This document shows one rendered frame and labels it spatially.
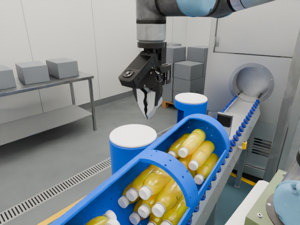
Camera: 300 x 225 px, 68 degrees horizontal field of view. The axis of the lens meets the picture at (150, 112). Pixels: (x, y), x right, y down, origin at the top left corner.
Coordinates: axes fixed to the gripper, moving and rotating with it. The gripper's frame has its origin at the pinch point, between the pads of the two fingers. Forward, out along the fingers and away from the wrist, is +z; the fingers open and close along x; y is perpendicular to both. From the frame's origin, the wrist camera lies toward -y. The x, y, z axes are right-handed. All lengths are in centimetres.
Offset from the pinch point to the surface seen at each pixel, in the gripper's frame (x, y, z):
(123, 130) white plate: 47, 45, 37
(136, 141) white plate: 32, 38, 37
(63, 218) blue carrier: 6.2, -26.5, 18.8
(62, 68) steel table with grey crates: 237, 142, 38
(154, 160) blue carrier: -0.3, 3.8, 17.3
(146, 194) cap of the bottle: -2.0, -3.1, 25.5
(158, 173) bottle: -1.4, 5.1, 22.9
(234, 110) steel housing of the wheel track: 5, 144, 48
